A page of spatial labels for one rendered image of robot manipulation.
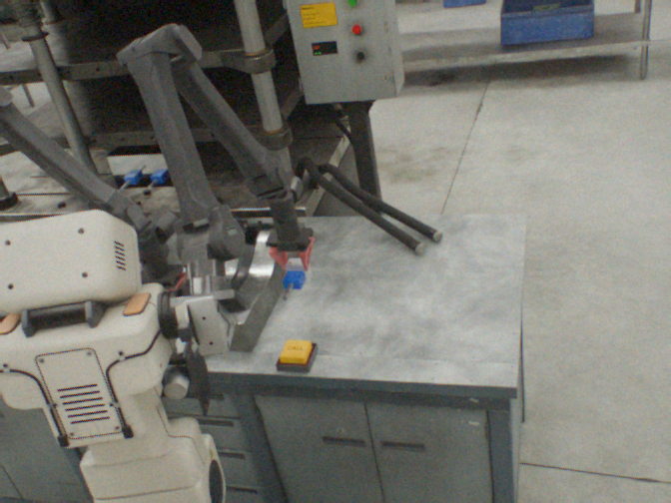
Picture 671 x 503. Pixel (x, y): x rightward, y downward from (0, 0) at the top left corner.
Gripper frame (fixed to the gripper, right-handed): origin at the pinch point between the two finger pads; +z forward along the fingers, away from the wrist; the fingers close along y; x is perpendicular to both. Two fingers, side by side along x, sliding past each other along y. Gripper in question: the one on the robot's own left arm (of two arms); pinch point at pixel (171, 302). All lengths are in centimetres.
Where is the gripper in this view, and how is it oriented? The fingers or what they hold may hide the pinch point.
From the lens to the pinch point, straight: 175.7
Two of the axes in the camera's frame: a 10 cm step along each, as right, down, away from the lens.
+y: -9.4, 0.3, 3.3
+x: -2.6, 5.7, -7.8
